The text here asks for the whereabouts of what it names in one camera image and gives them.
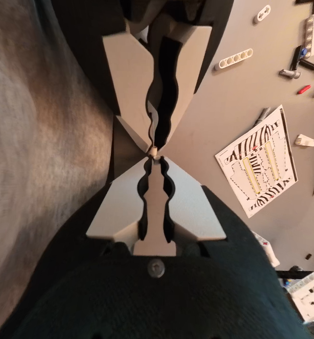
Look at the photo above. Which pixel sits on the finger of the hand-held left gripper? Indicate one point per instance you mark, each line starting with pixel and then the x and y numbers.
pixel 191 66
pixel 127 79

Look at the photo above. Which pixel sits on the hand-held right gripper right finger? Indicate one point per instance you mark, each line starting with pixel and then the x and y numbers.
pixel 194 209

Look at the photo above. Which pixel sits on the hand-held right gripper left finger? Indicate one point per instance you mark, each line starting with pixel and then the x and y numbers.
pixel 114 209

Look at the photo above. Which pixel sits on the white lego connector assembly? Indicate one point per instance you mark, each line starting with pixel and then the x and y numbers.
pixel 153 152

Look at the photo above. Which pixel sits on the white lego beam with holes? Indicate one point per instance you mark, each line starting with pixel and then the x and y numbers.
pixel 235 59

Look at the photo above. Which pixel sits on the light grey lego pin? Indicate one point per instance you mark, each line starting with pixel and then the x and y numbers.
pixel 262 115

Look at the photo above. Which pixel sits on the short white lego beam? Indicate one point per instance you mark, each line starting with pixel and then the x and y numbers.
pixel 263 13

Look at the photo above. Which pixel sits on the grey lego axle pin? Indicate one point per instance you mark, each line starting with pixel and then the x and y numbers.
pixel 289 73

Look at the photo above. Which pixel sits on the blue lego pin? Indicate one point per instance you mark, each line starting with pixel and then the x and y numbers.
pixel 303 52

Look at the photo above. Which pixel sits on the red lego axle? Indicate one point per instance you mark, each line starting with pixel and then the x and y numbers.
pixel 304 89

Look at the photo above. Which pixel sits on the thick white lego beam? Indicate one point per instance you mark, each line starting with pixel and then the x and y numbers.
pixel 313 34

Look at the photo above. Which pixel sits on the white lego panel piece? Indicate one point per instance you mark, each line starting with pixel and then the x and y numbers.
pixel 305 141

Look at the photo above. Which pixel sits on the lego airplane model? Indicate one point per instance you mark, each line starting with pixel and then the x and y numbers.
pixel 310 294

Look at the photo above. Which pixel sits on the zebra sticker sheet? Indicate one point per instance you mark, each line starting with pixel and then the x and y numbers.
pixel 257 164

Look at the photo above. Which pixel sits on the grey zip sweatshirt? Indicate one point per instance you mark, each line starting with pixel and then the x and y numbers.
pixel 40 159

